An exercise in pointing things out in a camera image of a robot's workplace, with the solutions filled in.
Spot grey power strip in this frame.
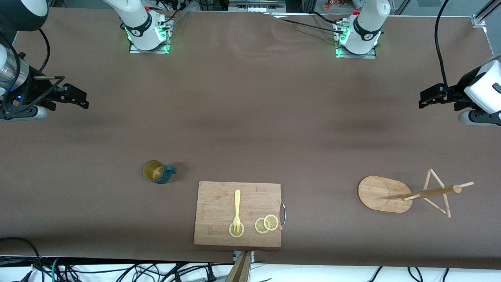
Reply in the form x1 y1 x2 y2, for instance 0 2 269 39
229 0 287 13

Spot thick black table cable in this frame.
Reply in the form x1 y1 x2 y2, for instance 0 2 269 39
310 11 342 25

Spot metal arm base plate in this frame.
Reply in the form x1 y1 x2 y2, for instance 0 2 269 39
335 20 377 60
128 16 172 54

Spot teal floor cable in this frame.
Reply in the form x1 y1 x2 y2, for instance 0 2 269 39
50 257 64 282

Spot wooden stand beam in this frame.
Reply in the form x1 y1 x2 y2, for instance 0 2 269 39
225 251 255 282

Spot colourful small items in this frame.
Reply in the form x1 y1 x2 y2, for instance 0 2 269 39
323 0 363 11

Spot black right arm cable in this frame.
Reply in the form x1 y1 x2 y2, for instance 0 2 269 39
37 28 52 73

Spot black floor cable loop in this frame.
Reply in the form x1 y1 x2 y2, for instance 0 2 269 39
0 237 44 282

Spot wooden cup rack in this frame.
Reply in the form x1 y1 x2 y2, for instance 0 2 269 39
357 168 475 219

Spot aluminium frame profile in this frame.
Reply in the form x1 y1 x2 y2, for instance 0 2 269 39
471 0 501 28

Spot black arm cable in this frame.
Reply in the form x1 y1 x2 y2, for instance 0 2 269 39
434 0 451 89
37 28 52 73

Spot bamboo cutting board, metal handle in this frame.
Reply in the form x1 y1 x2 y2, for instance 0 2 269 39
193 181 287 248

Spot thin black table cable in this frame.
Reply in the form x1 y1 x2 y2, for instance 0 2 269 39
273 16 343 40

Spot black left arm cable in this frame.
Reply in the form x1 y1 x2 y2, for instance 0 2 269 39
434 0 451 89

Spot yellow plastic fork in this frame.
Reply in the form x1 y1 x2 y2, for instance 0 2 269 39
233 190 242 234

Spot teal cup with yellow inside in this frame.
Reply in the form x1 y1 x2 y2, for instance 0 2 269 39
142 160 177 184

